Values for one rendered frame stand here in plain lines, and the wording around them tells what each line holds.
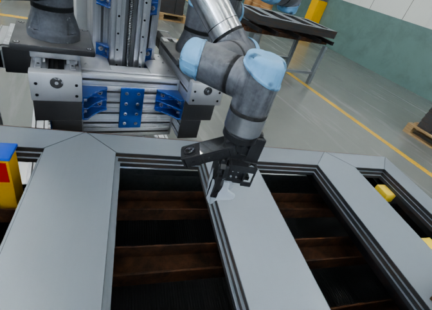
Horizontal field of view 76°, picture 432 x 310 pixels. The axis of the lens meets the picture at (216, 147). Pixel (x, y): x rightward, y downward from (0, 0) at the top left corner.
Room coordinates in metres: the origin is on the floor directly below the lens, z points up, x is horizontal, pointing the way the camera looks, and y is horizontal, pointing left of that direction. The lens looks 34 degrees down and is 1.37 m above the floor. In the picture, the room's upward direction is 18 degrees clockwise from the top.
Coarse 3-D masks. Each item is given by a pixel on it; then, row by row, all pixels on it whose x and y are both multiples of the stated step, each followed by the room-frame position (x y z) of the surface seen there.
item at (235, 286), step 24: (168, 168) 0.65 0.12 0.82; (192, 168) 0.68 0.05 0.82; (264, 168) 0.79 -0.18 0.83; (288, 168) 0.83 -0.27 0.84; (312, 168) 0.87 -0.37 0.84; (360, 168) 0.97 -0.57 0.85; (24, 192) 0.39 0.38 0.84; (336, 192) 0.76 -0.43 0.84; (408, 192) 0.90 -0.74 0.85; (216, 216) 0.50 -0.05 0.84; (216, 240) 0.45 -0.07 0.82; (360, 240) 0.60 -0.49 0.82; (384, 264) 0.53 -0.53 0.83; (240, 288) 0.33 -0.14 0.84; (408, 288) 0.47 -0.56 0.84
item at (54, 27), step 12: (36, 12) 0.80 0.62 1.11; (48, 12) 0.80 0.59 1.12; (60, 12) 0.82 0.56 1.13; (72, 12) 0.86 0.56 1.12; (36, 24) 0.79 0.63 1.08; (48, 24) 0.79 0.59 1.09; (60, 24) 0.81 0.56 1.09; (72, 24) 0.85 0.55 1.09; (36, 36) 0.78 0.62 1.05; (48, 36) 0.78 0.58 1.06; (60, 36) 0.80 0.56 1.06; (72, 36) 0.83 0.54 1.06
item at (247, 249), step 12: (228, 240) 0.43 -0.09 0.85; (240, 240) 0.44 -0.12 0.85; (252, 240) 0.45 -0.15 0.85; (264, 240) 0.46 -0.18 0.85; (276, 240) 0.47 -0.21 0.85; (288, 240) 0.49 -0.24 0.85; (240, 252) 0.41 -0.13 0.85; (252, 252) 0.42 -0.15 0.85; (264, 252) 0.43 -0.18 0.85; (276, 252) 0.44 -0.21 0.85; (288, 252) 0.45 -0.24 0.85; (300, 252) 0.46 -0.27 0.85; (240, 264) 0.38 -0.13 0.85
